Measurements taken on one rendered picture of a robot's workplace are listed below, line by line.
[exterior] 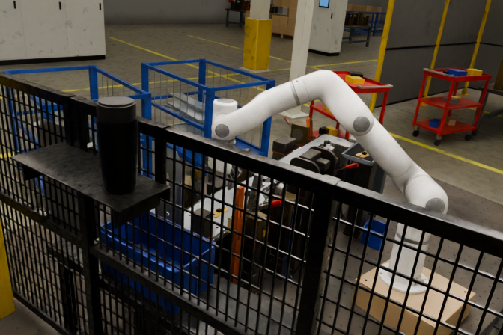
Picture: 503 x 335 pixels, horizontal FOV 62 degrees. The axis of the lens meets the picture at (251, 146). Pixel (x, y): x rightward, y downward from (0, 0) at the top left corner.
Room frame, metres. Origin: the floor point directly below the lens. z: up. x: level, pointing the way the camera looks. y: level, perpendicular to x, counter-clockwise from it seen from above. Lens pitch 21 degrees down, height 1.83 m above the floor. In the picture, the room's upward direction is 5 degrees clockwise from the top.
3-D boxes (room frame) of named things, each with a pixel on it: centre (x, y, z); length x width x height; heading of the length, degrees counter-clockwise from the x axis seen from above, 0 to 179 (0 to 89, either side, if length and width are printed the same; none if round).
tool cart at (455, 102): (5.54, -2.59, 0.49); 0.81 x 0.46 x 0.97; 121
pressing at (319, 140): (1.82, -0.14, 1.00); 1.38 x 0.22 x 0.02; 148
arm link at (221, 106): (1.40, 0.10, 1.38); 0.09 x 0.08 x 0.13; 2
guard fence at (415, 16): (7.41, -3.01, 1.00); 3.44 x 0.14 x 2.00; 133
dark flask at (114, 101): (0.74, 0.25, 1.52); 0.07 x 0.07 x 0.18
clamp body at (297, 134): (2.41, -0.28, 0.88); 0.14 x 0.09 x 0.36; 58
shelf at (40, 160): (0.81, 0.34, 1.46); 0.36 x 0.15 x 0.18; 58
